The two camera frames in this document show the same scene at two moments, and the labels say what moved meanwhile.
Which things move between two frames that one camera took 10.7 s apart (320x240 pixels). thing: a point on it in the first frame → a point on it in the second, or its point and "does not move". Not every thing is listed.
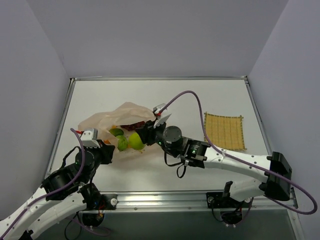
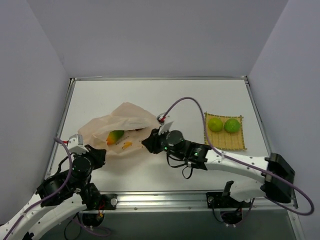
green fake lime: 122,143 → 232,125
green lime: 135,142 → 215,124
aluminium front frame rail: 198,202 does not move
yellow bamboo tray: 225,132 does not move
